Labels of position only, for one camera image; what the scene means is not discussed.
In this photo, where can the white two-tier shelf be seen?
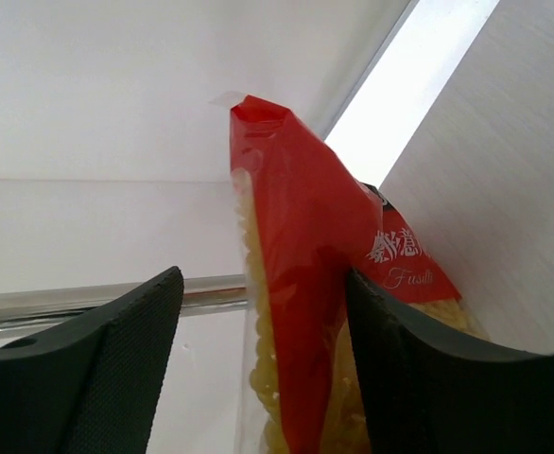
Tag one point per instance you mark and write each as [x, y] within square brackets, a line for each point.
[114, 160]

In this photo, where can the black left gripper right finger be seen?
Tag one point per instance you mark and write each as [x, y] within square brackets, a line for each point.
[429, 388]

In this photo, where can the red fusilli pasta bag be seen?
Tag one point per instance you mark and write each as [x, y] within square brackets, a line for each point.
[305, 221]

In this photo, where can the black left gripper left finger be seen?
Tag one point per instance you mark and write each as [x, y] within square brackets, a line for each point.
[91, 384]

